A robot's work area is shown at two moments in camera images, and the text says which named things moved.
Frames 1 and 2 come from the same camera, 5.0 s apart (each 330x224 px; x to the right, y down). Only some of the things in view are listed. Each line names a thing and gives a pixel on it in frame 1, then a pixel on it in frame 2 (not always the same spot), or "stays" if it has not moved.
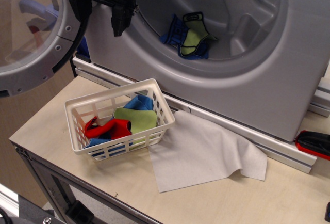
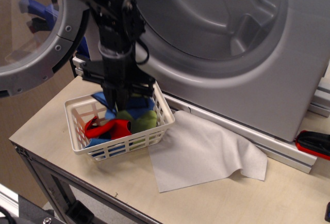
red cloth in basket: [112, 129] stays
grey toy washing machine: [266, 70] stays
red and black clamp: [317, 144] stays
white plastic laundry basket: [118, 121] stays
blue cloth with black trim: [177, 31] to [135, 106]
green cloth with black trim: [197, 30] to [123, 114]
